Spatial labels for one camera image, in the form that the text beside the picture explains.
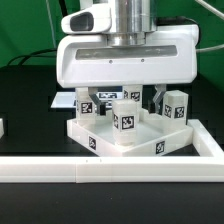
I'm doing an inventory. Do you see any white marker sheet with tags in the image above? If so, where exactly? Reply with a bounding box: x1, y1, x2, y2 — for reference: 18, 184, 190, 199
51, 91, 123, 109

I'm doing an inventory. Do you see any white square table top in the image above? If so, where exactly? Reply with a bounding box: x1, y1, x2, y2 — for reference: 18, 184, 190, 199
67, 109, 193, 157

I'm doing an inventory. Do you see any black cable bundle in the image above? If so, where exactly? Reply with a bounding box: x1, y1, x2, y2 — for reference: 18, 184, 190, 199
6, 48, 58, 67

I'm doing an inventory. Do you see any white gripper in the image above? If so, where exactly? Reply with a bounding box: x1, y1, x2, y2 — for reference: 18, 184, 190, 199
56, 6, 199, 116

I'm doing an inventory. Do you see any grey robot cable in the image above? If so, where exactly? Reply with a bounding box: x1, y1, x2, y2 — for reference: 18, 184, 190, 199
194, 0, 224, 54

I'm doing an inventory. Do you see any white part at left edge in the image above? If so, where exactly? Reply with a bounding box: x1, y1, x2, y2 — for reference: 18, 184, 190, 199
0, 118, 4, 139

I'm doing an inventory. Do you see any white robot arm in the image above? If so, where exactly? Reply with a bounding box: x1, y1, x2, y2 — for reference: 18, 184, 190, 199
56, 0, 199, 115

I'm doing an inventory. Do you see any white L-shaped obstacle fence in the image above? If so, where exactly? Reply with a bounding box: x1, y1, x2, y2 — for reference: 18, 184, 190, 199
0, 120, 224, 183

